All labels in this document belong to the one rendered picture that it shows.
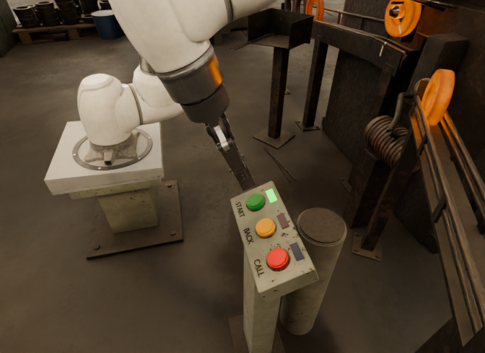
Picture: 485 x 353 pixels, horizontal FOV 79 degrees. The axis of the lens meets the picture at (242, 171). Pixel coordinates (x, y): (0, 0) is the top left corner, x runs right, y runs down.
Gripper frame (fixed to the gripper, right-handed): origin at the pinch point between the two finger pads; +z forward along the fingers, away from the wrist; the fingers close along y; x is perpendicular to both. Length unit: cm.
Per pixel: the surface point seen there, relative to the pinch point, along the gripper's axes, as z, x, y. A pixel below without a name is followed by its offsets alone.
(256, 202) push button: 8.4, 0.1, -0.7
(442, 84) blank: 12, -55, 14
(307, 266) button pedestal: 9.7, -4.1, -18.2
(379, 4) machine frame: 18, -82, 84
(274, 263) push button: 8.5, 1.1, -15.8
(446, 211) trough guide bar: 8.7, -29.0, -19.5
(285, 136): 83, -28, 107
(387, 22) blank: 17, -73, 65
